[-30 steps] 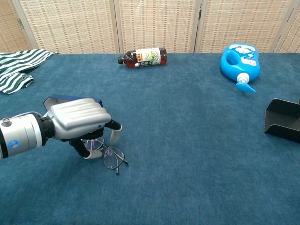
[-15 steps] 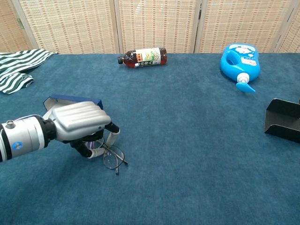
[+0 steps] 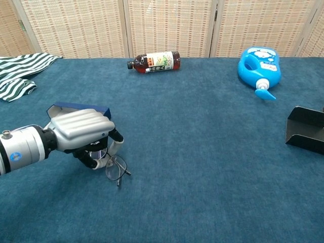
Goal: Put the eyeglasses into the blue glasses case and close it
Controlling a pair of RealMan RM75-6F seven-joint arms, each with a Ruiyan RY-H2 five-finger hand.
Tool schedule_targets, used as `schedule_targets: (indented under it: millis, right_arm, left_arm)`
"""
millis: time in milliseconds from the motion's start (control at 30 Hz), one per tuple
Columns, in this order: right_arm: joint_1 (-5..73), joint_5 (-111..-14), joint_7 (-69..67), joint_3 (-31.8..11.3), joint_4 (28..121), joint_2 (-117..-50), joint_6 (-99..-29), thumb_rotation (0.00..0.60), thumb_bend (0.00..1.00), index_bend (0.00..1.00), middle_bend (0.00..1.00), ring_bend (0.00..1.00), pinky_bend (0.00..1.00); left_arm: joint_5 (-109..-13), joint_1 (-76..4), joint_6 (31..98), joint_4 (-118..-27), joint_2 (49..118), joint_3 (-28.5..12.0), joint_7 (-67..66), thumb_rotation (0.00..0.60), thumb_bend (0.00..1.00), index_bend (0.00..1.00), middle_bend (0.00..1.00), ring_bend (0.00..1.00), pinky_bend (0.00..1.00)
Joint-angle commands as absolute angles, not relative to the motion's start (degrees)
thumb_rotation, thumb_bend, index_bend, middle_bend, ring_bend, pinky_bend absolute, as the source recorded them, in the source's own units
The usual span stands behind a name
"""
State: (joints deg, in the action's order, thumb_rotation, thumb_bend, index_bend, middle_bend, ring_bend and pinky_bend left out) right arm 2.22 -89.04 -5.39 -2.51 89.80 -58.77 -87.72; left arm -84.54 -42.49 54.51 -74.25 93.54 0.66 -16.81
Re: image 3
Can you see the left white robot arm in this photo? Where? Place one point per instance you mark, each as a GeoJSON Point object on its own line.
{"type": "Point", "coordinates": [22, 149]}

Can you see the blue folding glasses case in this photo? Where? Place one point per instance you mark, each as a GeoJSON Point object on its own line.
{"type": "Point", "coordinates": [83, 106]}

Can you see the black wire-frame eyeglasses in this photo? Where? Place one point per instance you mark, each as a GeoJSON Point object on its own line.
{"type": "Point", "coordinates": [115, 169]}

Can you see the blue table cloth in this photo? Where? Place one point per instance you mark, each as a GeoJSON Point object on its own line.
{"type": "Point", "coordinates": [202, 152]}

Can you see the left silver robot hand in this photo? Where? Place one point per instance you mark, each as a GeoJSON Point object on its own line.
{"type": "Point", "coordinates": [81, 129]}

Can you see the brown tea bottle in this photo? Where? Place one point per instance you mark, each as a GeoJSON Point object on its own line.
{"type": "Point", "coordinates": [157, 62]}

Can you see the black unfolded cardboard box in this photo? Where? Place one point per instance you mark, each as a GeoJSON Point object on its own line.
{"type": "Point", "coordinates": [308, 126]}

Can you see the green white striped cloth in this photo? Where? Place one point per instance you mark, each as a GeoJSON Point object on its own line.
{"type": "Point", "coordinates": [15, 83]}

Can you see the blue whale pump bottle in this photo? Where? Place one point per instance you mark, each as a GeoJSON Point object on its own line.
{"type": "Point", "coordinates": [268, 73]}

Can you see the bamboo folding screen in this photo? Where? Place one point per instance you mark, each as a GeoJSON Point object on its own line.
{"type": "Point", "coordinates": [76, 25]}

